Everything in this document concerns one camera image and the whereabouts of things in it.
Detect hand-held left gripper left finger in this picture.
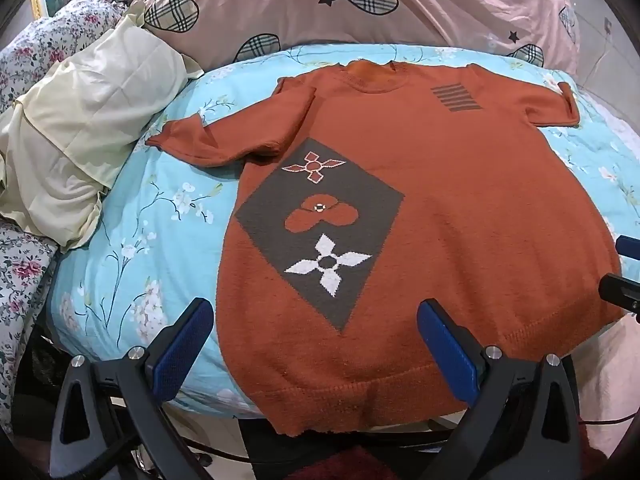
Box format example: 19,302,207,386
50,297,216,480

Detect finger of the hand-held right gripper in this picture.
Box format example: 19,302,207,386
599,272,640,317
615,234,640,260

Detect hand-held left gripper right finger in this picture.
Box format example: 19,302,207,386
416,298,583,480

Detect orange knit sweater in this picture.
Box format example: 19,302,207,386
145,59,626,435

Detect pale pink cloth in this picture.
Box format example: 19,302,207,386
572,317,640,463

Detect light blue floral bedsheet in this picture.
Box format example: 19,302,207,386
50,42,640,418

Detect dark mesh object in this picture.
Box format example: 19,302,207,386
27,332,68,391

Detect dark red cloth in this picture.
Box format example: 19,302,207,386
295,440,451,480

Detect cream pillow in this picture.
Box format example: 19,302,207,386
0,12,203,253

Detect white floral quilt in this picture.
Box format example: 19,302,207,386
0,0,131,421

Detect pink duvet with plaid hearts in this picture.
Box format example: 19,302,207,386
142,0,583,68

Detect black cable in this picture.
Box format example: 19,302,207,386
575,412,638,426

